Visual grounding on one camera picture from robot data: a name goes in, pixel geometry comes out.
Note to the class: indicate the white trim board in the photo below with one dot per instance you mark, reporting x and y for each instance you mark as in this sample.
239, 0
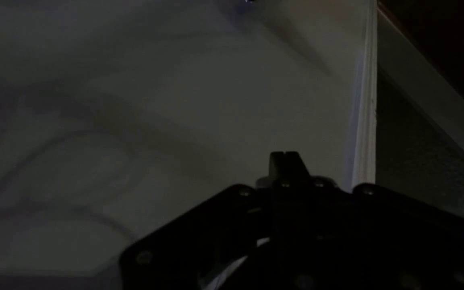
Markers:
436, 90

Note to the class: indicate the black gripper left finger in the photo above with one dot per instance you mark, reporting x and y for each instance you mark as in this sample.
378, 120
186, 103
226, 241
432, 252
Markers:
242, 214

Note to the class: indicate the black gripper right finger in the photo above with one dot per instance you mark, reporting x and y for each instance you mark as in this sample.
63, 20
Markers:
362, 225

